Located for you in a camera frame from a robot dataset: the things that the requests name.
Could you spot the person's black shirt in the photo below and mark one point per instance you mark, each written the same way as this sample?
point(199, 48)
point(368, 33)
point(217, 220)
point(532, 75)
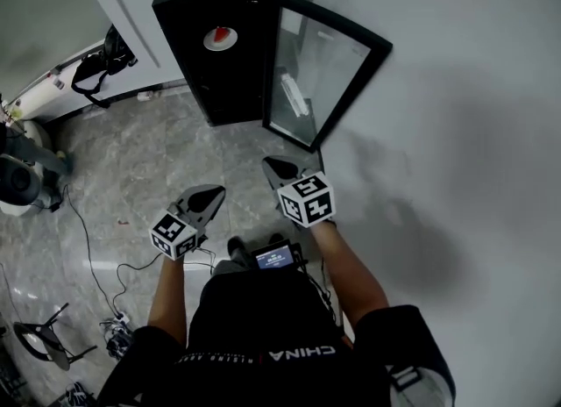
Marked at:
point(263, 317)

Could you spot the person's right forearm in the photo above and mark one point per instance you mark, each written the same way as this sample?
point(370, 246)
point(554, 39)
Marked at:
point(350, 273)

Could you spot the white power strip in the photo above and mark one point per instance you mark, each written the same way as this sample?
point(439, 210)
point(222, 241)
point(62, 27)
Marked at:
point(117, 321)

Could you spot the small white bottle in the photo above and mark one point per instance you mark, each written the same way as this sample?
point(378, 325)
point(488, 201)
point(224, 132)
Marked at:
point(145, 95)

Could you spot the black shoulder bag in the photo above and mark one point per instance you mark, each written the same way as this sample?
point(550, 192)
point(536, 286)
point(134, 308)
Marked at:
point(92, 72)

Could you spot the black mini fridge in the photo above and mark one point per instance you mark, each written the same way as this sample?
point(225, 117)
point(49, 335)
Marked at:
point(228, 80)

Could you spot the red watermelon slice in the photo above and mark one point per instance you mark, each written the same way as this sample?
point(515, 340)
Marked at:
point(221, 36)

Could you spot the small black screen device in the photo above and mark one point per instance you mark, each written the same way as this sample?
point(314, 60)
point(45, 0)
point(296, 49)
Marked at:
point(274, 258)

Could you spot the person's right leg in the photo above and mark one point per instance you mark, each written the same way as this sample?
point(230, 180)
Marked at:
point(276, 238)

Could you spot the white round plate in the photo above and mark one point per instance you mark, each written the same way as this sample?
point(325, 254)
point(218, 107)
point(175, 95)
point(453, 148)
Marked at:
point(219, 45)

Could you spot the black metal stool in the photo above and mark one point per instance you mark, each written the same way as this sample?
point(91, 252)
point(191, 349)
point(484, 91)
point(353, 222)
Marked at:
point(48, 344)

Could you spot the black round device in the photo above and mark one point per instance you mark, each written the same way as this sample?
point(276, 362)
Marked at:
point(17, 179)

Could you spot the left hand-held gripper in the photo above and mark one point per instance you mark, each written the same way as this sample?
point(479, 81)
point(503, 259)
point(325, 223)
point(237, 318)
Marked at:
point(173, 236)

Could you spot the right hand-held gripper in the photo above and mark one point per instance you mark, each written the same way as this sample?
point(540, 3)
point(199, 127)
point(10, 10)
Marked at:
point(307, 201)

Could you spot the person's left forearm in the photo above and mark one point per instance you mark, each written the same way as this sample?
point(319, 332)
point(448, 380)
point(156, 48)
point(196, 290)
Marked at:
point(168, 295)

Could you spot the white low cabinet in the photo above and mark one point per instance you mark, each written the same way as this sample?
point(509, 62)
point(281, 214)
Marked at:
point(127, 76)

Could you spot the person's left leg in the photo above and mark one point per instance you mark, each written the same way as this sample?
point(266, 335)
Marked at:
point(234, 260)

